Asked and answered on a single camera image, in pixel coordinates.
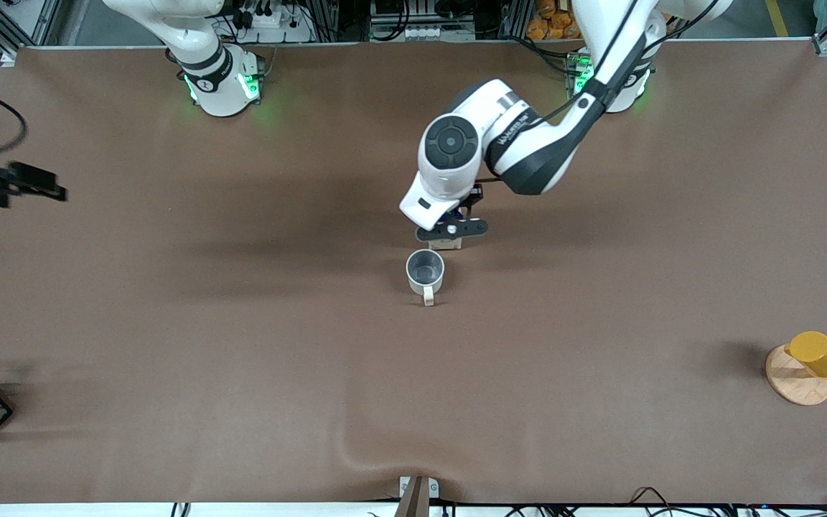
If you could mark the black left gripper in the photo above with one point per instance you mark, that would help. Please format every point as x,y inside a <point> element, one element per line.
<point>472,195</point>

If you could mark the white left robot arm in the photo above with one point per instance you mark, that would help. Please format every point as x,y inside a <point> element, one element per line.
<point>528,143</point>

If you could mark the white power strip with plugs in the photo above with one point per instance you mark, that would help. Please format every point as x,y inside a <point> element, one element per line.
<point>277,25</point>

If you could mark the white empty power strip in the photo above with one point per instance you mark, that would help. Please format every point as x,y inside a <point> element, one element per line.
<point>436,32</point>

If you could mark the bag of bread rolls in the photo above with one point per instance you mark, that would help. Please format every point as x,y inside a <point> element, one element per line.
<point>550,20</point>

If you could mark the blue milk carton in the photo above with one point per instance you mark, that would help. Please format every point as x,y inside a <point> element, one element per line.
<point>446,243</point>

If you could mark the cream mug with grey inside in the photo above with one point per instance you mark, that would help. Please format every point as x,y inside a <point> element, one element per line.
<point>426,271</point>

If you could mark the round wooden cup stand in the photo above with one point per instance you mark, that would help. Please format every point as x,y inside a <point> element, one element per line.
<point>797,388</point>

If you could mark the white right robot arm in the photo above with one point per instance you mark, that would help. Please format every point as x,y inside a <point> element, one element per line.
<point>216,79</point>

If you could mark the yellow plastic cup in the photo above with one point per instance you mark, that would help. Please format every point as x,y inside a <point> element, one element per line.
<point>821,355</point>

